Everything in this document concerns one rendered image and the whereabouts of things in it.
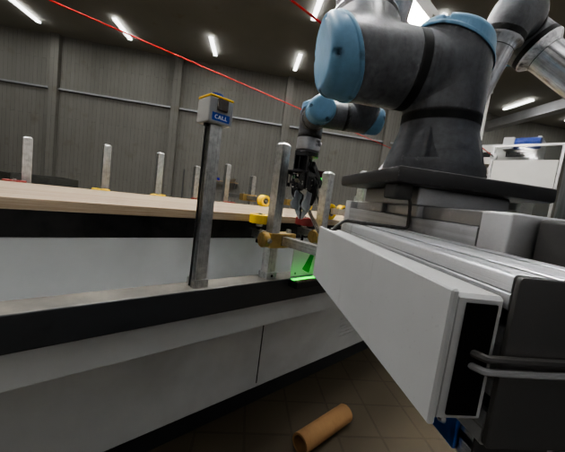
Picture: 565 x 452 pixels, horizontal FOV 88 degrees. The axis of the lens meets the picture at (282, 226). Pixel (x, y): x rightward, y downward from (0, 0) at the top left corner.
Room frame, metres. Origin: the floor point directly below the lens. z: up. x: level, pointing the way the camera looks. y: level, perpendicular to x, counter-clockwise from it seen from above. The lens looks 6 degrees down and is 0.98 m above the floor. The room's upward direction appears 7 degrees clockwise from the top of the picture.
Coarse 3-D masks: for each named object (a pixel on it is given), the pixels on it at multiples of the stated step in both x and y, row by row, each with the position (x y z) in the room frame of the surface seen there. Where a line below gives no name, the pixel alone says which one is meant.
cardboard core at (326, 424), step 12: (336, 408) 1.22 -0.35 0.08; (348, 408) 1.24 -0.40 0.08; (324, 420) 1.14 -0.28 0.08; (336, 420) 1.16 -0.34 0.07; (348, 420) 1.20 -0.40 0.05; (300, 432) 1.06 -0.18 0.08; (312, 432) 1.07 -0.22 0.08; (324, 432) 1.09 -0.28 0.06; (300, 444) 1.08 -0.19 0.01; (312, 444) 1.04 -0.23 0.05
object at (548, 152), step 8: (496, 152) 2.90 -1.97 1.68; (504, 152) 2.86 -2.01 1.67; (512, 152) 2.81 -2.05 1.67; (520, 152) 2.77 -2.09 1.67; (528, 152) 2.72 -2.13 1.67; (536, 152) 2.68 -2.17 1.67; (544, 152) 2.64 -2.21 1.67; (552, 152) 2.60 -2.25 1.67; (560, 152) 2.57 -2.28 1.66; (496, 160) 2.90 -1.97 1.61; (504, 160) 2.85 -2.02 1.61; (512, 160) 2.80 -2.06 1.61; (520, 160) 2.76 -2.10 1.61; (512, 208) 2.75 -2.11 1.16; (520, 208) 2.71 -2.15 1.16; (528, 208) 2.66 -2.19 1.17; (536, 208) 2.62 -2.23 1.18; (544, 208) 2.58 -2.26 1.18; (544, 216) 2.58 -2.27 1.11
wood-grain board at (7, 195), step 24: (0, 192) 0.74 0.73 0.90; (24, 192) 0.82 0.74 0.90; (48, 192) 0.92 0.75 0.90; (72, 192) 1.05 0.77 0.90; (96, 192) 1.22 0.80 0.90; (120, 192) 1.46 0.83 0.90; (168, 216) 0.91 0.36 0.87; (192, 216) 0.97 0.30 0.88; (216, 216) 1.03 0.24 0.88; (240, 216) 1.10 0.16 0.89; (288, 216) 1.29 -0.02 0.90; (336, 216) 1.97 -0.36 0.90
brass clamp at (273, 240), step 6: (258, 234) 0.97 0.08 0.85; (264, 234) 0.95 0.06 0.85; (270, 234) 0.96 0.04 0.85; (276, 234) 0.97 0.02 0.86; (282, 234) 0.99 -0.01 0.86; (288, 234) 1.00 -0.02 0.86; (294, 234) 1.03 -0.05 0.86; (258, 240) 0.97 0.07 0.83; (264, 240) 0.95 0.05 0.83; (270, 240) 0.94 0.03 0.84; (276, 240) 0.97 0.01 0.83; (264, 246) 0.95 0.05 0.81; (270, 246) 0.95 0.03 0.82; (276, 246) 0.97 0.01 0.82; (282, 246) 0.99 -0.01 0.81
